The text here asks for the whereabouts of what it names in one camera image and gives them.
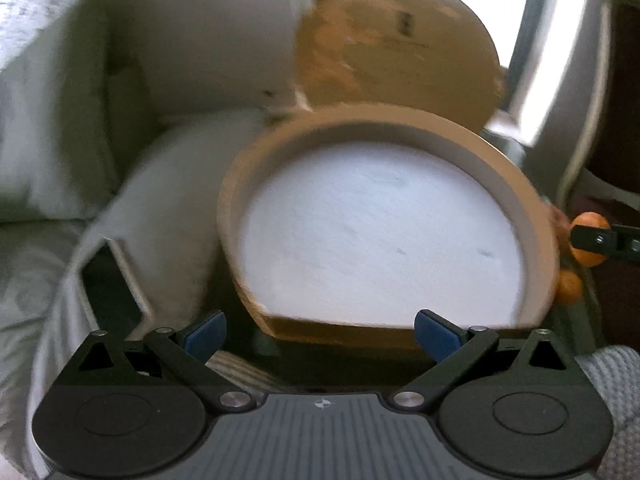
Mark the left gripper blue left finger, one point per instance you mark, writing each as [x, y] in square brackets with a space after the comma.
[204, 338]

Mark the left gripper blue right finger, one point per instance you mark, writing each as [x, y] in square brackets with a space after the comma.
[438, 337]

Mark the orange tangerine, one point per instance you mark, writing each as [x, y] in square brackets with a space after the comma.
[588, 237]
[568, 288]

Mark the red apple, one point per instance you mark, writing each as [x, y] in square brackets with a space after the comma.
[561, 228]

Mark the gold round box base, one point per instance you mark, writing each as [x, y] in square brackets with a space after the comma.
[401, 126]

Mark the gold round box lid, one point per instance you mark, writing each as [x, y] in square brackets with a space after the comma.
[382, 83]

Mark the smartphone with white case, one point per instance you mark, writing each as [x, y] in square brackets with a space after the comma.
[115, 297]

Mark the white foam insert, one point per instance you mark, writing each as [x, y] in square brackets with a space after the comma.
[372, 233]

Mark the houndstooth fabric clothing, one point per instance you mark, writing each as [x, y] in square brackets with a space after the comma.
[614, 371]

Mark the grey sofa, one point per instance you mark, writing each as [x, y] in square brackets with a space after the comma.
[87, 86]

